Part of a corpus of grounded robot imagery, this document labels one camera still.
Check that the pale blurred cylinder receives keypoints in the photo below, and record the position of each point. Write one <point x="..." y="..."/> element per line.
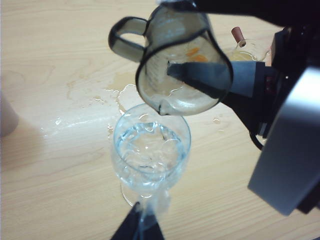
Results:
<point x="8" y="117"/>

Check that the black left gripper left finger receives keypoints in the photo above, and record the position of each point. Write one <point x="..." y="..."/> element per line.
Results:
<point x="127" y="227"/>

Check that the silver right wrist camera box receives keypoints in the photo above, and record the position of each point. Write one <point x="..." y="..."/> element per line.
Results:
<point x="287" y="150"/>

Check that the grey translucent measuring cup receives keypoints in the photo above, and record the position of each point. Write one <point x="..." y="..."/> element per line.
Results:
<point x="175" y="30"/>

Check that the clear cup with pale-yellow liquid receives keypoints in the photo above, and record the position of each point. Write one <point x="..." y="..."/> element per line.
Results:
<point x="250" y="53"/>

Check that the clear wine glass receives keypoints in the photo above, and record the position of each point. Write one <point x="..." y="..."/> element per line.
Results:
<point x="150" y="180"/>

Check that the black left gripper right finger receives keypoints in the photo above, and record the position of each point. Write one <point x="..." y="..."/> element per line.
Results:
<point x="153" y="230"/>

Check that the clear ice in glass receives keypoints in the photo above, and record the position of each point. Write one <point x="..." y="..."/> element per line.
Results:
<point x="150" y="150"/>

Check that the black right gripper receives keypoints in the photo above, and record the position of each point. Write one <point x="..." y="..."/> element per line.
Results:
<point x="292" y="55"/>

